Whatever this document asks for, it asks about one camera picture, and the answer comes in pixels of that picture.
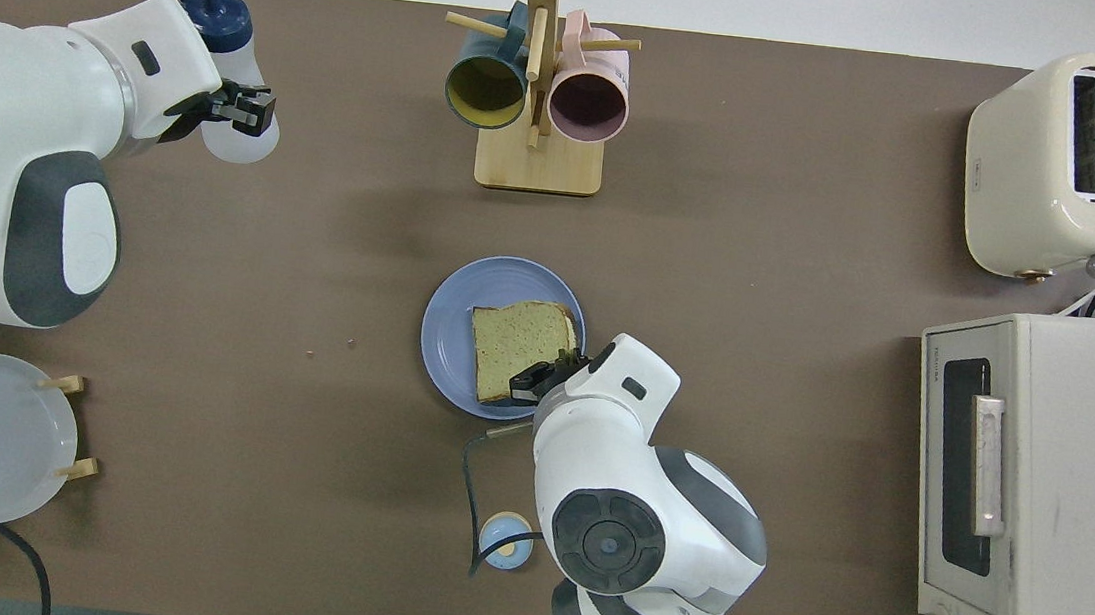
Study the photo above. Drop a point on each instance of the brown table mat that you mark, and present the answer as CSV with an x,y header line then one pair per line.
x,y
762,268

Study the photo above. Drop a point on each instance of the wooden plate rack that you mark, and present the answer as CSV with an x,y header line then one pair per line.
x,y
73,384

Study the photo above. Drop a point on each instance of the toast bread slice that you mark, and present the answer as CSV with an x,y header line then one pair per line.
x,y
514,344

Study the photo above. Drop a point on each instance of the cream two-slot toaster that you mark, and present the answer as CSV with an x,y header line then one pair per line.
x,y
1016,192

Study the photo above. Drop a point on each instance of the dark teal mug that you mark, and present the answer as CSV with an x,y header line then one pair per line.
x,y
485,91

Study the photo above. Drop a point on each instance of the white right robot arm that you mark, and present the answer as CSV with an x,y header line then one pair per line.
x,y
616,435

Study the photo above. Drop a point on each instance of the white toaster oven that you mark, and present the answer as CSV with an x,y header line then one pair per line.
x,y
1090,520

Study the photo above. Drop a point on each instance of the translucent squeeze bottle blue cap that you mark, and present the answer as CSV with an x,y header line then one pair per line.
x,y
224,20

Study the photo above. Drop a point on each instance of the small blue seasoning shaker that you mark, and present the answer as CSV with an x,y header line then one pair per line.
x,y
501,534

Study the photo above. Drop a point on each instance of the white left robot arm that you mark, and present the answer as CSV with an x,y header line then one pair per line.
x,y
3,115

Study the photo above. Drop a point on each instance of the wooden mug tree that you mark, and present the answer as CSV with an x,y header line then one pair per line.
x,y
539,166

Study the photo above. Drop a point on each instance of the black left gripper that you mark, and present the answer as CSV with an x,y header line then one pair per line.
x,y
194,113

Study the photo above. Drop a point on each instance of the pink mug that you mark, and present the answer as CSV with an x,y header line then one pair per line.
x,y
587,100

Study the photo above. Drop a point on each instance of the blue round plate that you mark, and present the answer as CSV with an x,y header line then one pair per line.
x,y
451,318

